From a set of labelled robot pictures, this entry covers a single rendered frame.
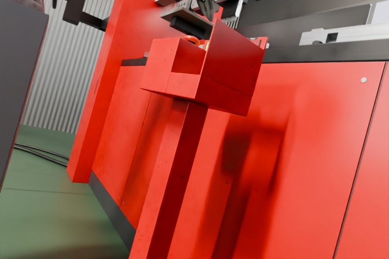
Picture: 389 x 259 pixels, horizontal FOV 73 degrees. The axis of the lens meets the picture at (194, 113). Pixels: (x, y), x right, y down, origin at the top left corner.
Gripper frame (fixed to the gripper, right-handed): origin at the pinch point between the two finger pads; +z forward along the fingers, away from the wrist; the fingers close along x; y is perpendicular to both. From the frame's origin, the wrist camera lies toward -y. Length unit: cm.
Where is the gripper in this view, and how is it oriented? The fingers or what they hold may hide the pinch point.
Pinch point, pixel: (209, 19)
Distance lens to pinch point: 118.1
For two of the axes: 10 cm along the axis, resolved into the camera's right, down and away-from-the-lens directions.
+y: 7.8, -4.4, 4.4
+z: 3.0, 8.8, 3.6
